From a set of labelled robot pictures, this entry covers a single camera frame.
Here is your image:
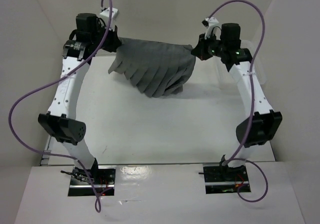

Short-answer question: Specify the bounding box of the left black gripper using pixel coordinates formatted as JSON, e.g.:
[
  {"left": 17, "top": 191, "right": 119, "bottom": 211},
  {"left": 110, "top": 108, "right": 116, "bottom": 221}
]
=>
[{"left": 91, "top": 22, "right": 121, "bottom": 53}]

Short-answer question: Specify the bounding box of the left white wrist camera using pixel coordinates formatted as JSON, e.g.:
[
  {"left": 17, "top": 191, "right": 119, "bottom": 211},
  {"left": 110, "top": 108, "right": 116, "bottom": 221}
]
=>
[{"left": 98, "top": 7, "right": 119, "bottom": 23}]

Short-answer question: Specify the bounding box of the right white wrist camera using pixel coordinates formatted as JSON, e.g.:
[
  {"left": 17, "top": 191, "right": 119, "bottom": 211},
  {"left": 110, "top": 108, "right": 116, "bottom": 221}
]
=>
[{"left": 201, "top": 17, "right": 220, "bottom": 39}]

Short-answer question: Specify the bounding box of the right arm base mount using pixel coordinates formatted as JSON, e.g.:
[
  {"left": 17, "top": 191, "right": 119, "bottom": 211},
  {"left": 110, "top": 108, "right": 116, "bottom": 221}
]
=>
[{"left": 198, "top": 163, "right": 251, "bottom": 194}]

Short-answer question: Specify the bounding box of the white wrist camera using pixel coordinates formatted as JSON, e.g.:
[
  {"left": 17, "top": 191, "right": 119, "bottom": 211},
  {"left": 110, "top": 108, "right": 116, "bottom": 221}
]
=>
[
  {"left": 201, "top": 17, "right": 220, "bottom": 39},
  {"left": 98, "top": 7, "right": 119, "bottom": 23}
]

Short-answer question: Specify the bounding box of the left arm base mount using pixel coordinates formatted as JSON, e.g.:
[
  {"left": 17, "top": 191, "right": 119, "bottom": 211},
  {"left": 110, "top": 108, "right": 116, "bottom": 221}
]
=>
[{"left": 60, "top": 165, "right": 116, "bottom": 197}]

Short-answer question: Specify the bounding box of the aluminium table edge rail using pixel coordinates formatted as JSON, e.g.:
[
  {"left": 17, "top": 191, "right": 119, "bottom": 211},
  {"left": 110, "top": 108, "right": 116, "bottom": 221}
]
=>
[{"left": 39, "top": 136, "right": 54, "bottom": 166}]

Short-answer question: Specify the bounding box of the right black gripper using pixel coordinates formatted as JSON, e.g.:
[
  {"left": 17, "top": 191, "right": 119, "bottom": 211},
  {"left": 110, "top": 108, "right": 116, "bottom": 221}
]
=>
[{"left": 192, "top": 31, "right": 227, "bottom": 61}]

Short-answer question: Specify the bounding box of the grey pleated skirt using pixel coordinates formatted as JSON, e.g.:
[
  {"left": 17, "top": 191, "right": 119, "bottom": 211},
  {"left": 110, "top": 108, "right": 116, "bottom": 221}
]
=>
[{"left": 108, "top": 38, "right": 196, "bottom": 98}]

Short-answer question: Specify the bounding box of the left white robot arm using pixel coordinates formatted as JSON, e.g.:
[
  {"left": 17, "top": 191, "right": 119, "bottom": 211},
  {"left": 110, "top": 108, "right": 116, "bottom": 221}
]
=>
[{"left": 38, "top": 8, "right": 121, "bottom": 184}]

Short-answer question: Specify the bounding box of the white perforated plastic basket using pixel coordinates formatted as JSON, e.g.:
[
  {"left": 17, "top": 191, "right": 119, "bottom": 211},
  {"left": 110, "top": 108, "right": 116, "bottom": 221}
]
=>
[{"left": 215, "top": 40, "right": 267, "bottom": 90}]

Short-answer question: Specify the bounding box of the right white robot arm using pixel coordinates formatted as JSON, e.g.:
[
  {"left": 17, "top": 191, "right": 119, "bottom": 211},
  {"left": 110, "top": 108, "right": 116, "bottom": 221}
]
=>
[{"left": 191, "top": 18, "right": 283, "bottom": 181}]

